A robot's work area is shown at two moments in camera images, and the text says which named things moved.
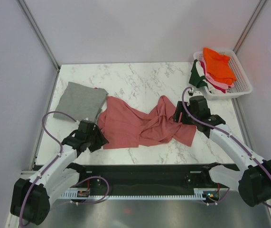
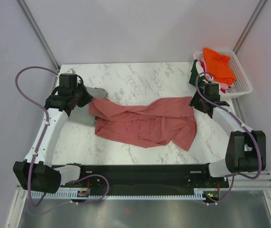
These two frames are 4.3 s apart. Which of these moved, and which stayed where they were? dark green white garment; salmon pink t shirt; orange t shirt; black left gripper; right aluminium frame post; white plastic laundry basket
Moved: salmon pink t shirt; black left gripper
Stayed: dark green white garment; white plastic laundry basket; orange t shirt; right aluminium frame post
